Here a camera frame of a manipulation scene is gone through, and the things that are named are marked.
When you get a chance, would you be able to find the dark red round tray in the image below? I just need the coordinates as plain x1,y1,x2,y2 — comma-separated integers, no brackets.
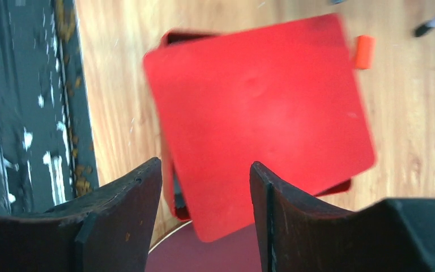
145,222,261,272

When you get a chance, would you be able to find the red box lid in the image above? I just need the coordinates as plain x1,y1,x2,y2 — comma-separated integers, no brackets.
143,14,376,242

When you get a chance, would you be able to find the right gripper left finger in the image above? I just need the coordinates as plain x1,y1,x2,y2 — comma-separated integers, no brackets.
0,157,162,271

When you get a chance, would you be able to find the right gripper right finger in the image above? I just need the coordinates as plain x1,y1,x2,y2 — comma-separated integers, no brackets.
250,161,435,271

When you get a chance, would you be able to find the grey tripod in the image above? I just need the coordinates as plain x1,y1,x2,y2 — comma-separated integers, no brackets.
323,1,435,41

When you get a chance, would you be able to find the small orange block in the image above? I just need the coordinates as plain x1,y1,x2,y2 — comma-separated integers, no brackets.
354,35,376,70

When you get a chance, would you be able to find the red chocolate box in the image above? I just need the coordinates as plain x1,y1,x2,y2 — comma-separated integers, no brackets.
159,29,352,222

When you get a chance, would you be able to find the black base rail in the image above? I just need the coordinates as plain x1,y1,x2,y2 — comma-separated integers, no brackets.
0,0,99,215

